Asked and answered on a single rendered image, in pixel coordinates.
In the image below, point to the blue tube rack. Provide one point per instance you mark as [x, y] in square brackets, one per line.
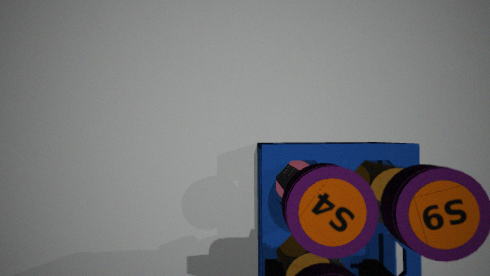
[272, 158]

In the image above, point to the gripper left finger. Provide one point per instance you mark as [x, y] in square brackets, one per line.
[274, 268]

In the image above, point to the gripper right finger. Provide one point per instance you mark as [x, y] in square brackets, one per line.
[372, 267]

